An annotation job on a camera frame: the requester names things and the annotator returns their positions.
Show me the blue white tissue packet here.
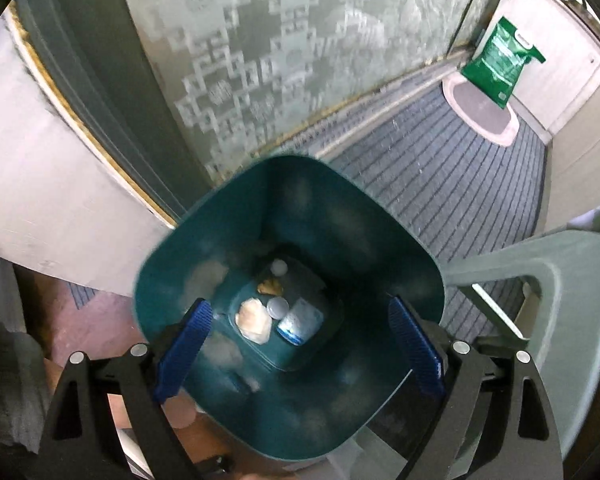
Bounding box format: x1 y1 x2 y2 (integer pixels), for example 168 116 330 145
277 299 325 347

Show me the person's leg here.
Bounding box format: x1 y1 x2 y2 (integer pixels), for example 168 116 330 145
0 310 51 456

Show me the white kitchen cabinet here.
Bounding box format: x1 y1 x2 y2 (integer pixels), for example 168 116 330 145
505 0 600 136

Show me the dark teal plastic bin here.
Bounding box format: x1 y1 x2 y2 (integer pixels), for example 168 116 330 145
132 155 448 463

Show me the white plastic bag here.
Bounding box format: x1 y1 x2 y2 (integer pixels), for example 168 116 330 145
235 297 272 345

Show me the green rice bag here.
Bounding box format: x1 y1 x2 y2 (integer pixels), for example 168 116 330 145
461 16 547 110

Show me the grey striped floor rug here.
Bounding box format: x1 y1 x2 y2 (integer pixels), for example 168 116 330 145
325 85 548 341

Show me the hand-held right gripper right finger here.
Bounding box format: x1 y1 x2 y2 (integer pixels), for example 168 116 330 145
387 296 563 480

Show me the oval grey floor mat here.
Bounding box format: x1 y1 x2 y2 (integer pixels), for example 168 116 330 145
441 74 520 148

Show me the patterned frosted glass door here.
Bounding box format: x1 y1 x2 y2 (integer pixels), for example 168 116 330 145
15 0 491 226

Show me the white round plastic lid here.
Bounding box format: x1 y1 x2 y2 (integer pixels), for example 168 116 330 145
266 296 291 320

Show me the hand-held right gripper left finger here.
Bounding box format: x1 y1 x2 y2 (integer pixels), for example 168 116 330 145
37 298 213 480

